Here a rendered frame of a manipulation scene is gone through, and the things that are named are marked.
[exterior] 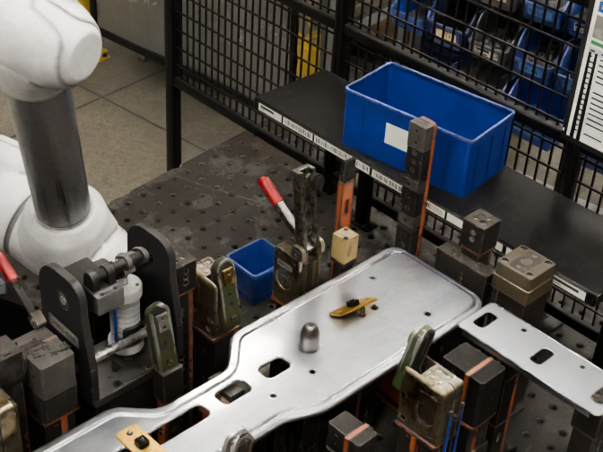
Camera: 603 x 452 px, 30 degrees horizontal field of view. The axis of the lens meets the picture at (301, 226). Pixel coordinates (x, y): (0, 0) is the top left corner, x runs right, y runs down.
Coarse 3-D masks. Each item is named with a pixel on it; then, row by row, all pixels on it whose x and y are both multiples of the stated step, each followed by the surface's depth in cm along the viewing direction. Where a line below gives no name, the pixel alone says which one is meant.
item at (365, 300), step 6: (348, 300) 192; (354, 300) 191; (360, 300) 194; (366, 300) 193; (372, 300) 192; (348, 306) 192; (354, 306) 191; (360, 306) 191; (330, 312) 192; (336, 312) 190; (342, 312) 190; (348, 312) 189
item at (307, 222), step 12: (300, 168) 189; (312, 168) 189; (300, 180) 188; (312, 180) 186; (324, 180) 188; (300, 192) 189; (312, 192) 191; (300, 204) 190; (312, 204) 193; (300, 216) 192; (312, 216) 194; (300, 228) 193; (312, 228) 195; (300, 240) 194; (312, 240) 196; (312, 252) 198
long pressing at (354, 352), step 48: (336, 288) 198; (384, 288) 198; (432, 288) 199; (240, 336) 185; (288, 336) 186; (336, 336) 187; (384, 336) 188; (288, 384) 177; (336, 384) 178; (96, 432) 167; (192, 432) 168
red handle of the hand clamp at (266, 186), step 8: (264, 176) 199; (264, 184) 198; (272, 184) 198; (264, 192) 198; (272, 192) 197; (272, 200) 197; (280, 200) 197; (280, 208) 197; (288, 216) 197; (288, 224) 197; (312, 248) 196
